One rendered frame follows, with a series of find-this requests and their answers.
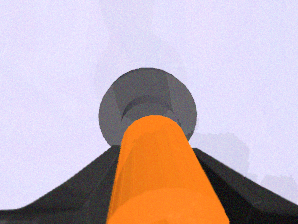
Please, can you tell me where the orange cylindrical knob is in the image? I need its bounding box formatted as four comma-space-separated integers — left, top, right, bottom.
107, 115, 229, 224

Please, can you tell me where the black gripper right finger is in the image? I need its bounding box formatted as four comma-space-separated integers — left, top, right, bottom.
192, 148, 298, 224

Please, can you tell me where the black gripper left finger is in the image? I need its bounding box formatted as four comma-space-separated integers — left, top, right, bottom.
0, 145, 121, 224

